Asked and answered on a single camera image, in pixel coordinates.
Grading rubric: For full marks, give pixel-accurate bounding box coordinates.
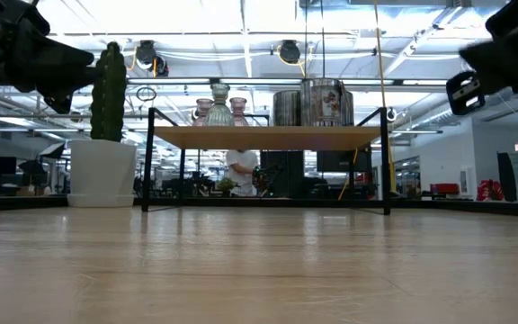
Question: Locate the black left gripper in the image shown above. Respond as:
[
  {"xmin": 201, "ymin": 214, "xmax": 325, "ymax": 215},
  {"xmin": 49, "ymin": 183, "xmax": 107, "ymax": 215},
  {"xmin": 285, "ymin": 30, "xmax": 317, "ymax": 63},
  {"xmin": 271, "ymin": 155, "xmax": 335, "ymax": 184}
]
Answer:
[{"xmin": 0, "ymin": 0, "xmax": 102, "ymax": 99}]

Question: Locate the pink ribbed glass candle holder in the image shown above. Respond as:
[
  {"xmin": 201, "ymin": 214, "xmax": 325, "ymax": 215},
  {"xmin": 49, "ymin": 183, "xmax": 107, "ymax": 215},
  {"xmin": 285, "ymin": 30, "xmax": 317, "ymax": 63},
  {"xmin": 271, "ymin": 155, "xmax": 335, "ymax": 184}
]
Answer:
[
  {"xmin": 194, "ymin": 97, "xmax": 215, "ymax": 127},
  {"xmin": 228, "ymin": 96, "xmax": 250, "ymax": 127}
]

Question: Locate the floral print candle tin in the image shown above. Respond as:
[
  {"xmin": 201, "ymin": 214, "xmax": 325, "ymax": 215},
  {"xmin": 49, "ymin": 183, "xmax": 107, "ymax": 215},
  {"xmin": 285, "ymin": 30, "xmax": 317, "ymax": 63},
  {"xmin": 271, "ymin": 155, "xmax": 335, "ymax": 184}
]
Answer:
[
  {"xmin": 272, "ymin": 88, "xmax": 304, "ymax": 127},
  {"xmin": 300, "ymin": 77, "xmax": 348, "ymax": 127},
  {"xmin": 344, "ymin": 89, "xmax": 355, "ymax": 127}
]

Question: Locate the green cactus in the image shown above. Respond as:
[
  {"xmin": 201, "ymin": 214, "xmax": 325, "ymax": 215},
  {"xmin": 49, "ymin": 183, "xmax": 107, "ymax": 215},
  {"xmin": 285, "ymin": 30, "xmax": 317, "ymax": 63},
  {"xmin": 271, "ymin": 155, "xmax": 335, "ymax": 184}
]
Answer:
[{"xmin": 89, "ymin": 40, "xmax": 128, "ymax": 143}]

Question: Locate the white plant pot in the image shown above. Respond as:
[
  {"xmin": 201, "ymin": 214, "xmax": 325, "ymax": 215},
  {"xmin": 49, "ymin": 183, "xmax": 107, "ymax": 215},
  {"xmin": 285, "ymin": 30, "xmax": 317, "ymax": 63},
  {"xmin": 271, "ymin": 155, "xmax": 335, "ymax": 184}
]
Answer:
[{"xmin": 67, "ymin": 138, "xmax": 138, "ymax": 208}]

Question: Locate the dark standing panel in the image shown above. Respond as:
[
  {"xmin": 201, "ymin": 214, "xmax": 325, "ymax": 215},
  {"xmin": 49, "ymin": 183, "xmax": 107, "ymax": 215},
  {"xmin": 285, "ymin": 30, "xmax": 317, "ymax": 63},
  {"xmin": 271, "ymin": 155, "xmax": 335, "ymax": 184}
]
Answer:
[{"xmin": 496, "ymin": 151, "xmax": 518, "ymax": 203}]

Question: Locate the red bag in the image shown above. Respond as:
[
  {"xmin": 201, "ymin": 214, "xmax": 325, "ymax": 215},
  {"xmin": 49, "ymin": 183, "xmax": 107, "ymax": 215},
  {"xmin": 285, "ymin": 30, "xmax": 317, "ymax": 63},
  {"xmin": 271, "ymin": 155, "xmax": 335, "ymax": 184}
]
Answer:
[{"xmin": 477, "ymin": 178, "xmax": 504, "ymax": 202}]

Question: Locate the red box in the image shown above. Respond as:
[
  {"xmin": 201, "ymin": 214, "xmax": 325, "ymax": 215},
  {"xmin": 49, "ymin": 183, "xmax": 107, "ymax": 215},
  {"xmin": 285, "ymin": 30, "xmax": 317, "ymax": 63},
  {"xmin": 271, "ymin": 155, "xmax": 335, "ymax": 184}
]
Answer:
[{"xmin": 429, "ymin": 182, "xmax": 460, "ymax": 195}]

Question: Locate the dark wide screen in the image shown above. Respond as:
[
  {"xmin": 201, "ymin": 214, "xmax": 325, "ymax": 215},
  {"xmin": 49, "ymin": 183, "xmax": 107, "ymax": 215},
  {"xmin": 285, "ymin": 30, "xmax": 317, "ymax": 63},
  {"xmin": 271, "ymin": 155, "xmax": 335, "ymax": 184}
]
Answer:
[{"xmin": 316, "ymin": 149, "xmax": 372, "ymax": 174}]

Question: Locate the long ceiling light bar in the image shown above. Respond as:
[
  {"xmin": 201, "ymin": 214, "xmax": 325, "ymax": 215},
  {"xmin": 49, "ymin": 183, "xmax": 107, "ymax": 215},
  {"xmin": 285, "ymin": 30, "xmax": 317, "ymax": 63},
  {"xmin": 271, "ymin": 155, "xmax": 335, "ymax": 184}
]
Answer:
[{"xmin": 126, "ymin": 76, "xmax": 449, "ymax": 87}]

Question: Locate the small potted plant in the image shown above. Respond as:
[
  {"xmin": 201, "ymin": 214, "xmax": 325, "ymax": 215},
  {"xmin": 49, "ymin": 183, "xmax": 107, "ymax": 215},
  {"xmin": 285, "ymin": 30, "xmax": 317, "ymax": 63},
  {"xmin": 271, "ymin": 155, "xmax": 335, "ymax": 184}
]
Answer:
[{"xmin": 217, "ymin": 176, "xmax": 237, "ymax": 198}]

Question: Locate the person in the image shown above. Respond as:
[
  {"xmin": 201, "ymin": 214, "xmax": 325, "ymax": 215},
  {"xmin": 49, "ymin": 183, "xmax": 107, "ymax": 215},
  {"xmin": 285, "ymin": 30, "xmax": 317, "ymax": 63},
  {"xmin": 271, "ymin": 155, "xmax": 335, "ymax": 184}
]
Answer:
[{"xmin": 225, "ymin": 149, "xmax": 260, "ymax": 198}]

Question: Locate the wooden shelf with black legs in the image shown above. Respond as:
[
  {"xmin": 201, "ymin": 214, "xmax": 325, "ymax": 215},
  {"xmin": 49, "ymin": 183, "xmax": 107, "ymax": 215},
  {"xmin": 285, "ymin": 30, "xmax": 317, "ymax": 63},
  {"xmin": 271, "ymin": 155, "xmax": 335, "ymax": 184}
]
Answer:
[{"xmin": 140, "ymin": 105, "xmax": 394, "ymax": 215}]

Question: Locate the dark cabinet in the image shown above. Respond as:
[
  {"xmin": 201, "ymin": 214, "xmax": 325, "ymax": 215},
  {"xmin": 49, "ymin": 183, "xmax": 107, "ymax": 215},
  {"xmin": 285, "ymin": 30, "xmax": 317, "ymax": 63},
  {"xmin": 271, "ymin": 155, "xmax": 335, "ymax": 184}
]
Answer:
[{"xmin": 258, "ymin": 149, "xmax": 306, "ymax": 199}]

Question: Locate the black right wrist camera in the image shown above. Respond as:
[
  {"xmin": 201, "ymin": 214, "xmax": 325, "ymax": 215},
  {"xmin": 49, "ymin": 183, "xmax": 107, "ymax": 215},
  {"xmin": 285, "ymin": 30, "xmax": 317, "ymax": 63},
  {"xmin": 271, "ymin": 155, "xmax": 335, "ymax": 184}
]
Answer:
[{"xmin": 444, "ymin": 70, "xmax": 487, "ymax": 116}]

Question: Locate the hanging black cable ring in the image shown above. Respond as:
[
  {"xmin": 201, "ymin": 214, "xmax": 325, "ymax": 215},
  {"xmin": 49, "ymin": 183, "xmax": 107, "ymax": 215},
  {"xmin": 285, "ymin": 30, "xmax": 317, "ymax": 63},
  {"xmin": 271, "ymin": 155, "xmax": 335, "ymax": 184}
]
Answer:
[{"xmin": 135, "ymin": 85, "xmax": 158, "ymax": 104}]

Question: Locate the yellow hanging cable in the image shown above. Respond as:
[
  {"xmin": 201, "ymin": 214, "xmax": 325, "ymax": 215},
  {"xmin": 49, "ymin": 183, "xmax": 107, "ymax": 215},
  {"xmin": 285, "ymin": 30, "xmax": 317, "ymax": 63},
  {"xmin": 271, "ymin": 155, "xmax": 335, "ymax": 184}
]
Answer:
[{"xmin": 372, "ymin": 0, "xmax": 398, "ymax": 193}]

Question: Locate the black aluminium table frame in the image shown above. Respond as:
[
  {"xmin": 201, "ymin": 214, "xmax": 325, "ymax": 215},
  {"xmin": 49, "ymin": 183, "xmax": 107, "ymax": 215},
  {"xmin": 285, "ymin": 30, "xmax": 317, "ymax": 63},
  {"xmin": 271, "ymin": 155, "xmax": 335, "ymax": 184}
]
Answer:
[{"xmin": 0, "ymin": 195, "xmax": 518, "ymax": 220}]

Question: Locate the black hanging cable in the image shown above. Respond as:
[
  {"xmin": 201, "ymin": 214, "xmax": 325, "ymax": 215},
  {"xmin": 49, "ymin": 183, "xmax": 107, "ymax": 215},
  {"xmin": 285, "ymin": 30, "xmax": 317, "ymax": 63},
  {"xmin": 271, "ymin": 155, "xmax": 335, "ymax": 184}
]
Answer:
[
  {"xmin": 320, "ymin": 0, "xmax": 326, "ymax": 80},
  {"xmin": 303, "ymin": 0, "xmax": 308, "ymax": 81}
]

